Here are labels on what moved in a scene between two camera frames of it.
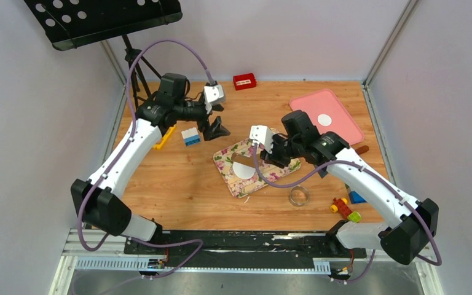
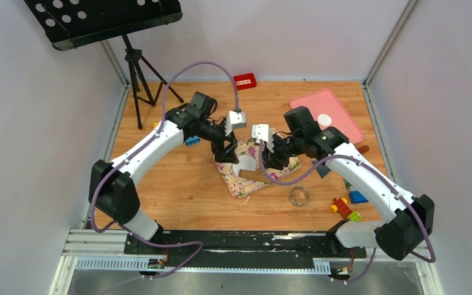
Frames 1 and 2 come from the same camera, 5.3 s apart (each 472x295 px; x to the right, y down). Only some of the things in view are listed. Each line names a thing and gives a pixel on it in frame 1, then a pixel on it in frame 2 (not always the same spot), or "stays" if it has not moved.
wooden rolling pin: [246, 160] → [256, 175]
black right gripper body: [283, 150] stays
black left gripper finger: [216, 130] → [223, 155]
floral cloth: [241, 187] stays
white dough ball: [243, 171] stays
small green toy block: [354, 217] stays
